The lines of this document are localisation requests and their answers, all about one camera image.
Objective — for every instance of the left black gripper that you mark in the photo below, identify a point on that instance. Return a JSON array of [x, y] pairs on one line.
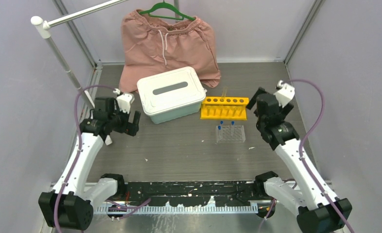
[[131, 127]]

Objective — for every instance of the pink shorts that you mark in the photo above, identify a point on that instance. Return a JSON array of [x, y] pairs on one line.
[[152, 46]]

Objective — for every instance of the yellow test tube rack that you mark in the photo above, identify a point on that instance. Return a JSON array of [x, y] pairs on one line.
[[224, 108]]

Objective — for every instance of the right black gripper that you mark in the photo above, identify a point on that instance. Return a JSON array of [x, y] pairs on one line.
[[286, 110]]

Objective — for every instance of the green clothes hanger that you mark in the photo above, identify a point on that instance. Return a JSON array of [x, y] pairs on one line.
[[166, 10]]

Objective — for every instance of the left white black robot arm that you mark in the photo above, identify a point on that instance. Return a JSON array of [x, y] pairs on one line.
[[69, 205]]

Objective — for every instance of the clear well plate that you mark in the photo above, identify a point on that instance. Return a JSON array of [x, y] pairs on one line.
[[230, 134]]

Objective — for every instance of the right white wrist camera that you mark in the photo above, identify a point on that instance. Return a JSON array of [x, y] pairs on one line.
[[285, 93]]

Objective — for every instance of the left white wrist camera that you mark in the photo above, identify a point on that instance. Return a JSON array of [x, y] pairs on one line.
[[124, 100]]

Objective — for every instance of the white plastic tray lid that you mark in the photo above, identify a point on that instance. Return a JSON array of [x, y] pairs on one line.
[[170, 90]]

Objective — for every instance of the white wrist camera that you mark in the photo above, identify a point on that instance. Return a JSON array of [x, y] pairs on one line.
[[285, 93], [124, 100]]

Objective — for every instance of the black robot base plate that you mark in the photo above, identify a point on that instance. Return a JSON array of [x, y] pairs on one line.
[[191, 194]]

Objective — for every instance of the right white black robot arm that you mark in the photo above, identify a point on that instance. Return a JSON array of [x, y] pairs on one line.
[[316, 206]]

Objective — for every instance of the teal plastic bin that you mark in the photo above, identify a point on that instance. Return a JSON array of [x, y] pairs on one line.
[[175, 113]]

